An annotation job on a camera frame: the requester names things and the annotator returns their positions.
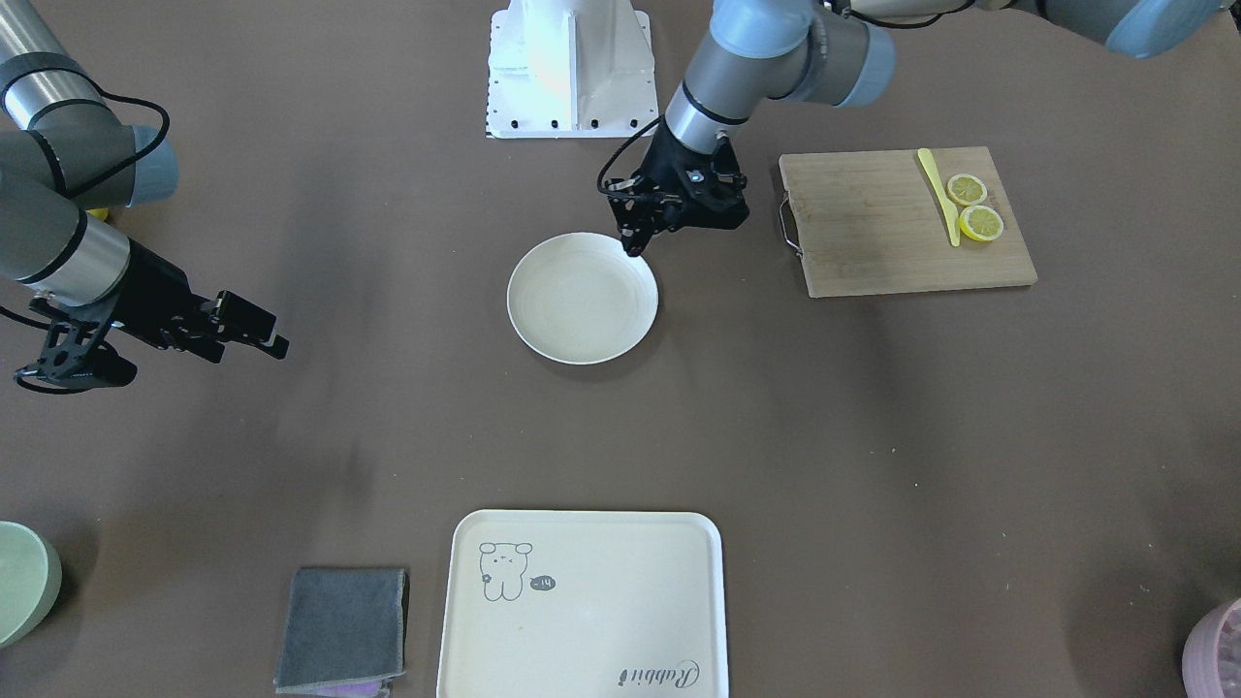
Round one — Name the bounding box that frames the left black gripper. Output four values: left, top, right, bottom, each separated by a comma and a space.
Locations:
618, 124, 748, 258

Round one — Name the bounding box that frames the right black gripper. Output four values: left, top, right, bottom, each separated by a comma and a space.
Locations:
114, 241, 290, 364

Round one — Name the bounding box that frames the cream round plate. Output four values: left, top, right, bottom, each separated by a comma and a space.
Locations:
506, 233, 659, 365

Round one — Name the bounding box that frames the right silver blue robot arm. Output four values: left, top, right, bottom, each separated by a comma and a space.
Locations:
1, 1, 289, 392

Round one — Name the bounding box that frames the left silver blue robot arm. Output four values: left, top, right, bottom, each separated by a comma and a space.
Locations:
597, 1, 973, 257

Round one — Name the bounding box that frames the cream rabbit tray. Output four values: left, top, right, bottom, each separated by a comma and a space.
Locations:
437, 509, 730, 697

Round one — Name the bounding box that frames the wooden cutting board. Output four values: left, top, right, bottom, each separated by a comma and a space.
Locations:
779, 145, 1037, 298

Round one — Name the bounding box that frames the yellow plastic knife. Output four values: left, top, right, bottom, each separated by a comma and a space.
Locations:
916, 147, 961, 247

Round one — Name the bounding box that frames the mint green bowl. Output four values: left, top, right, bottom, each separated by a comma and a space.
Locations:
1, 522, 62, 650

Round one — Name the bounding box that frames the lemon slice upper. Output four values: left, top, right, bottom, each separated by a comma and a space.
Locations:
944, 173, 989, 207

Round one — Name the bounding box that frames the lemon slice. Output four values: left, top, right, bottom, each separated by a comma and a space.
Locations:
957, 205, 1005, 242
944, 173, 989, 207

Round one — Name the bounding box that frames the grey folded cloth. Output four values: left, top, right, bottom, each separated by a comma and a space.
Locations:
273, 568, 407, 697

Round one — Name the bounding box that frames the lemon slice lower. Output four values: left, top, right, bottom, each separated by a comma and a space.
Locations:
957, 205, 1005, 242

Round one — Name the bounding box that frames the pink bowl with ice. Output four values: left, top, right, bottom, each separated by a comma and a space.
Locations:
1181, 599, 1240, 697

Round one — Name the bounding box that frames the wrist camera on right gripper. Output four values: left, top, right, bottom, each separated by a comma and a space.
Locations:
12, 297, 138, 395

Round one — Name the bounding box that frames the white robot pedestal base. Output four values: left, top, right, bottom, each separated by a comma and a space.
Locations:
485, 1, 659, 139

